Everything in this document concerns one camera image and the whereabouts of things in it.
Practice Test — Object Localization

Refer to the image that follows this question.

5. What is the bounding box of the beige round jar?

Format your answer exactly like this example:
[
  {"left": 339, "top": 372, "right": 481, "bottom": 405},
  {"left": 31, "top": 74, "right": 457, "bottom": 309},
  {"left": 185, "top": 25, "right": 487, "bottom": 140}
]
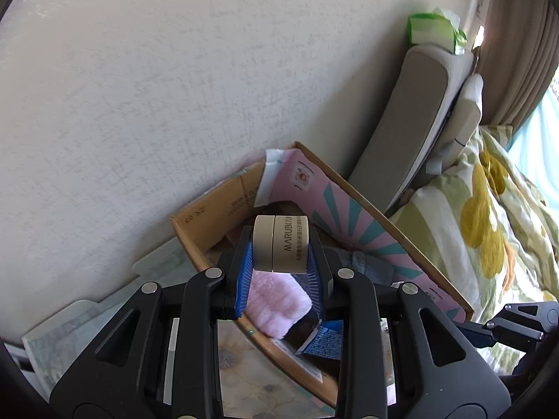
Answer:
[{"left": 252, "top": 215, "right": 311, "bottom": 274}]

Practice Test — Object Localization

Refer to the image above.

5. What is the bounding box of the white desktop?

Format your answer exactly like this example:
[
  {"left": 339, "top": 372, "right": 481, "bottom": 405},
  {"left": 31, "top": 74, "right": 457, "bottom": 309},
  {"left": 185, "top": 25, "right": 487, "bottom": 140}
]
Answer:
[{"left": 21, "top": 238, "right": 398, "bottom": 419}]

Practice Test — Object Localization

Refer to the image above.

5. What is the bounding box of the blue plastic packet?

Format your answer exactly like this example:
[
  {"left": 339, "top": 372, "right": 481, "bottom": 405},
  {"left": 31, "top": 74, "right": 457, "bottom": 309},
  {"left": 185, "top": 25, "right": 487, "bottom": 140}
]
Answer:
[{"left": 297, "top": 319, "right": 345, "bottom": 361}]

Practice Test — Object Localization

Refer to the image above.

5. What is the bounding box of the white cushion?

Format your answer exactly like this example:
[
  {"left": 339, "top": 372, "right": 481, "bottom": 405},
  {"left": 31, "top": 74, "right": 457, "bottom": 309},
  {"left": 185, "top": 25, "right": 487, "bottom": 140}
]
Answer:
[{"left": 426, "top": 73, "right": 485, "bottom": 176}]

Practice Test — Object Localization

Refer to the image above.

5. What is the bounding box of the green tissue pack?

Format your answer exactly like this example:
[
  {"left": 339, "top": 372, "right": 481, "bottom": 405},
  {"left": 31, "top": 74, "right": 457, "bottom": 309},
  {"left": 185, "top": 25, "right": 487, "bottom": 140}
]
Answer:
[{"left": 406, "top": 6, "right": 468, "bottom": 56}]

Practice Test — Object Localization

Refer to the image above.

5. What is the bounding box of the grey padded headboard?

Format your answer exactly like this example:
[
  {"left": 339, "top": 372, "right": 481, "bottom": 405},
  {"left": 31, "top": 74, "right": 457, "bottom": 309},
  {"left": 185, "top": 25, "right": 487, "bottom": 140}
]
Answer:
[{"left": 347, "top": 46, "right": 475, "bottom": 215}]

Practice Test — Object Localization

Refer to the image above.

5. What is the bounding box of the pink printed cardboard box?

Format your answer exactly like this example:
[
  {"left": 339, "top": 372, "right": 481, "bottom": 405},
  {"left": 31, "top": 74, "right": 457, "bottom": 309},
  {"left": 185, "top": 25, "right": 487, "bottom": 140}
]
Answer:
[{"left": 170, "top": 141, "right": 476, "bottom": 409}]

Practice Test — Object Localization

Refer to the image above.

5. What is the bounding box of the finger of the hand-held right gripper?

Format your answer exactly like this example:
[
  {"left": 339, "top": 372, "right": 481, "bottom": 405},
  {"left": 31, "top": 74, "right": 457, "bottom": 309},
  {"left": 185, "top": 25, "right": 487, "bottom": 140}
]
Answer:
[{"left": 452, "top": 300, "right": 559, "bottom": 351}]

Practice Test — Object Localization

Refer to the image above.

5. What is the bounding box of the pink fluffy cloth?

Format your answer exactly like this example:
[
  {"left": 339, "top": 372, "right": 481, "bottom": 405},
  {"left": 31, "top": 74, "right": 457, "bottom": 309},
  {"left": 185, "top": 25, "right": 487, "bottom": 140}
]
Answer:
[{"left": 242, "top": 270, "right": 313, "bottom": 340}]

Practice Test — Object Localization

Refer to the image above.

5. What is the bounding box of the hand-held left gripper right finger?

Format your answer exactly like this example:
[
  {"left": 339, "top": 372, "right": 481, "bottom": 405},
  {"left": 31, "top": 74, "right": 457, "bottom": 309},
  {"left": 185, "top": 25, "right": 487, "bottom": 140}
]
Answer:
[{"left": 306, "top": 227, "right": 511, "bottom": 419}]

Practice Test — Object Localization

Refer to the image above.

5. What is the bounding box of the brown curtain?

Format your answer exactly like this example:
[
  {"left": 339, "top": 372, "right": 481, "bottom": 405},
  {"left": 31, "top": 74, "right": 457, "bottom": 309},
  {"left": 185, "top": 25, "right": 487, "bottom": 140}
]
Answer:
[{"left": 474, "top": 0, "right": 559, "bottom": 128}]

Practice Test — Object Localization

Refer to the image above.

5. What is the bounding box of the yellow floral blanket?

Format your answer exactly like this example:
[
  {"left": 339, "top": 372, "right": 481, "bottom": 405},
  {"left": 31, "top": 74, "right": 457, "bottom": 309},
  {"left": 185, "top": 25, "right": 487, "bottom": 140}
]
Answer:
[{"left": 388, "top": 124, "right": 559, "bottom": 377}]

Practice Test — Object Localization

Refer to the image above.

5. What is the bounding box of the white paper label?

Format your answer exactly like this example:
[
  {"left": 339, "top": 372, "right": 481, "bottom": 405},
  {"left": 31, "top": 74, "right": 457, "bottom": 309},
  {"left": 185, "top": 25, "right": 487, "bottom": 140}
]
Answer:
[{"left": 254, "top": 147, "right": 291, "bottom": 207}]

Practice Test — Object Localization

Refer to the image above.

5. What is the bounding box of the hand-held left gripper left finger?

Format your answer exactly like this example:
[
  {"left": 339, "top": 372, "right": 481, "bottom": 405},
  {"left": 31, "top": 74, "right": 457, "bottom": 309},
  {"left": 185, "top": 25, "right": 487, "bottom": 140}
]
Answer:
[{"left": 49, "top": 226, "right": 255, "bottom": 419}]

